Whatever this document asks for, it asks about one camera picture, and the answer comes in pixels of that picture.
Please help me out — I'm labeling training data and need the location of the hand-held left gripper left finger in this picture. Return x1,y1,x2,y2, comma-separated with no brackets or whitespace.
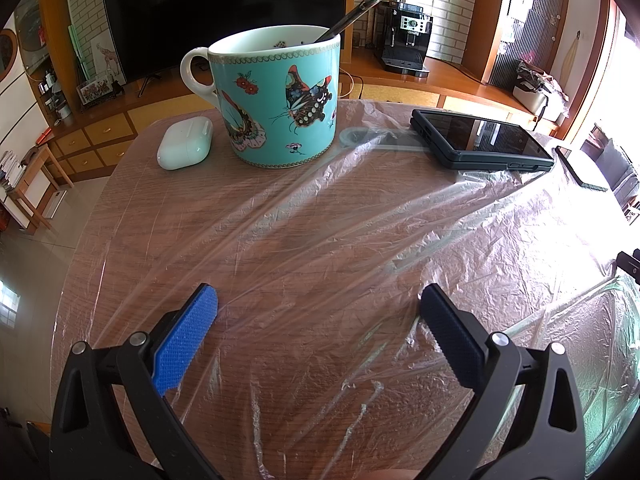
49,282,223,480

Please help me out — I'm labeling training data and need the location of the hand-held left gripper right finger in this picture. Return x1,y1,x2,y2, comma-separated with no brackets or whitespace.
412,282,587,480

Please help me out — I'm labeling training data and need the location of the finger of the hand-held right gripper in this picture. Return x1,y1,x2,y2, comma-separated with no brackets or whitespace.
617,248,640,275

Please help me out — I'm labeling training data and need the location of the grey cushioned wooden armchair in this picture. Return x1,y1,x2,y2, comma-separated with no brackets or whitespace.
585,120,640,211

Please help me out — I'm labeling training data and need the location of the smartphone with lit screen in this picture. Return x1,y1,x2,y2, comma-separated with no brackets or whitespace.
554,145,610,192

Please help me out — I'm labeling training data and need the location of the white box with clothes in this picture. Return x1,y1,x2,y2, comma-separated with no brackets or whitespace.
512,59,568,123

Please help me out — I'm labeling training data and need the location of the white earbuds case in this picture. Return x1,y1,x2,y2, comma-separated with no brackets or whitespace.
156,116,215,171

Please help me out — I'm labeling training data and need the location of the wooden low cabinet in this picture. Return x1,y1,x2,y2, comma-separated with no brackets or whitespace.
30,55,576,181

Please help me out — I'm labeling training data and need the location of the small wooden stool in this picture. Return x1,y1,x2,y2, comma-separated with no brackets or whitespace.
5,142,73,236

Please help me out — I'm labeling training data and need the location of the turquoise butterfly mug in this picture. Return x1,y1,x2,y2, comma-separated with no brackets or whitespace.
180,25,342,170

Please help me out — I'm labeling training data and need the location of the giraffe picture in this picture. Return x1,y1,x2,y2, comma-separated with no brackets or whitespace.
92,40,126,86

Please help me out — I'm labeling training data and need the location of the black coffee machine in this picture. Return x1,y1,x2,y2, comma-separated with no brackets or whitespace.
375,2,435,78

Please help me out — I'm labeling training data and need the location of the black flat television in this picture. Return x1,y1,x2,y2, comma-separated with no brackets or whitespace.
100,0,348,97

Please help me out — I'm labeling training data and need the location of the metal spoon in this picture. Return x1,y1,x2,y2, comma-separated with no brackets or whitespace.
315,0,385,43

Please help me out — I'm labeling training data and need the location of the small picture frame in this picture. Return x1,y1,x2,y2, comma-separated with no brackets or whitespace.
76,76,113,107

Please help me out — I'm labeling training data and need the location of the white cable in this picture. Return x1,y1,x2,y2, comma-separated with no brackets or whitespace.
337,72,363,101

